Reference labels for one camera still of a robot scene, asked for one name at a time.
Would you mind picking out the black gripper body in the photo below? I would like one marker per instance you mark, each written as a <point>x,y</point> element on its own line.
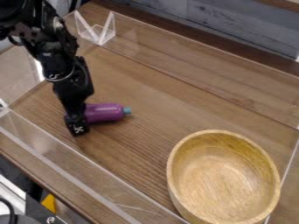
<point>68,74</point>

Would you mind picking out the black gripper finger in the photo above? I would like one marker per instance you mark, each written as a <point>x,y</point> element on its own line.
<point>76,124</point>

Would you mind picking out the purple toy eggplant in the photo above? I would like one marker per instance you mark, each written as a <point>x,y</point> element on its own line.
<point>105,112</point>

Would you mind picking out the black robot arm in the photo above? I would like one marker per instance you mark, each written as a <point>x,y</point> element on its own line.
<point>32,25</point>

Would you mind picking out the brown wooden bowl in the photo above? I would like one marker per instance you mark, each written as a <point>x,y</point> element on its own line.
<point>223,179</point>

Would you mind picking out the yellow black equipment base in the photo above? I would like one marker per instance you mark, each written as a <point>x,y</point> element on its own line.
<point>31,203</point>

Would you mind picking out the clear acrylic corner bracket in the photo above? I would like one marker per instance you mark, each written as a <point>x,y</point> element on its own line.
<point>97,34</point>

